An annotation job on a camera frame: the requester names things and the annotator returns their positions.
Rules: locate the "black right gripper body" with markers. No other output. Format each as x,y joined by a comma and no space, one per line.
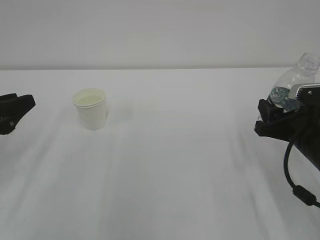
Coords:
306,121

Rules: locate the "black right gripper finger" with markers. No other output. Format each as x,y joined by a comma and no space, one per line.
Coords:
268,112

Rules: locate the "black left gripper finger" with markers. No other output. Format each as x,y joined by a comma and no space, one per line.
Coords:
17,108
8,97

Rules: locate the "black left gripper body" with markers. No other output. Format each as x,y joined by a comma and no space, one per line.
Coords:
7,125

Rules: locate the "white paper cup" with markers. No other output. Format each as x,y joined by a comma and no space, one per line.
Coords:
91,107

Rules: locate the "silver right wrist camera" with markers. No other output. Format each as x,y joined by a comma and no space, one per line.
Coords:
305,92

